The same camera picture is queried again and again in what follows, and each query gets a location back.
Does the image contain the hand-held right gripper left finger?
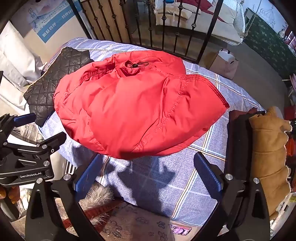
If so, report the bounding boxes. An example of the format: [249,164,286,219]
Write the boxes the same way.
[25,153,104,241]

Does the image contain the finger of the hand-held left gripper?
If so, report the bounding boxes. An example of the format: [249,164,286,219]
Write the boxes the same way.
[5,132,67,154]
[0,113,37,139]

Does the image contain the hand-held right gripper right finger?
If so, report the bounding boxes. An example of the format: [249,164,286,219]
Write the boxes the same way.
[193,152,271,241]

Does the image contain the red down jacket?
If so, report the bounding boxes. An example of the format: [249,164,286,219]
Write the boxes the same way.
[53,50,230,160]

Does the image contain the person's left hand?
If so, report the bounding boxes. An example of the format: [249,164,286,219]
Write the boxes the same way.
[0,185,21,205]

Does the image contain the clear plastic bag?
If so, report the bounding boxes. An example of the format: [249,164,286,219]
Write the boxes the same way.
[20,124,45,142]

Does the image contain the grey fur trim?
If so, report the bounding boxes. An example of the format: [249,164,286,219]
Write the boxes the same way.
[79,184,116,219]

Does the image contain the blue plaid bed sheet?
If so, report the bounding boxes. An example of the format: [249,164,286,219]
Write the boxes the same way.
[38,37,266,219]

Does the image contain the dark folded clothing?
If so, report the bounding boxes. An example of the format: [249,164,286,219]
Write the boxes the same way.
[225,110,266,230]

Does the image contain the black quilted jacket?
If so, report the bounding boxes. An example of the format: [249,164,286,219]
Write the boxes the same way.
[23,46,93,127]

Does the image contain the tan puffer jacket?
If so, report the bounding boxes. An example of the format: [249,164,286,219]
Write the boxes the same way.
[248,106,293,215]

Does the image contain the pink printed card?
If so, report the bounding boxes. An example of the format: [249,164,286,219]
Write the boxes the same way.
[169,223,192,235]

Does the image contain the beige patterned mat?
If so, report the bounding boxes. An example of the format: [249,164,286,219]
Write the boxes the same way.
[69,202,176,241]

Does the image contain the white pillows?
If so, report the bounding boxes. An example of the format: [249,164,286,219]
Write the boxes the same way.
[0,21,47,109]

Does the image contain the orange object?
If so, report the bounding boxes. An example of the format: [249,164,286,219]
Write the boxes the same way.
[286,136,296,161]

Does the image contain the cardboard box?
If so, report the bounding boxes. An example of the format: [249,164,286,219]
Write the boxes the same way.
[206,49,240,79]

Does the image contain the green patterned cloth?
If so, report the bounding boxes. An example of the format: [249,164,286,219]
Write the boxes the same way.
[243,8,296,79]

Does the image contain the black metal railing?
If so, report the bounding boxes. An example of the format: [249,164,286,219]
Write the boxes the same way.
[154,0,245,45]

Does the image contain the dark red blanket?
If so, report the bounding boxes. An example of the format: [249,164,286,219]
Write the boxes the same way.
[180,0,222,22]

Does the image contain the wall poster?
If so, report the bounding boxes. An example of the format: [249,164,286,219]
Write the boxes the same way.
[28,0,84,43]

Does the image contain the black iron bed frame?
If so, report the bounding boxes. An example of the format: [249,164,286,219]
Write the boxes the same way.
[67,0,226,64]

